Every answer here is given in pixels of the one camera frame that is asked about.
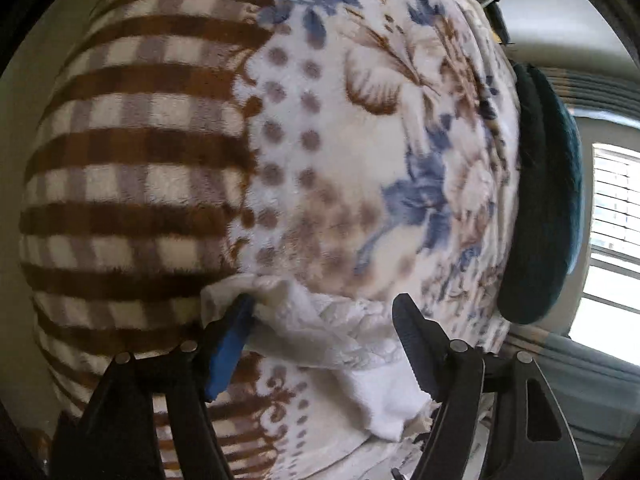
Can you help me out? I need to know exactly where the dark teal pillow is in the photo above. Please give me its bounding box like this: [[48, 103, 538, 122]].
[[497, 63, 585, 325]]

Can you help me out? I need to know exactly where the window with white frame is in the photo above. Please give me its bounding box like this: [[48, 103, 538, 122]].
[[570, 143, 640, 365]]

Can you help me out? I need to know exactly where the white knit garment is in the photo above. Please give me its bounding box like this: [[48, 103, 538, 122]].
[[201, 274, 435, 442]]

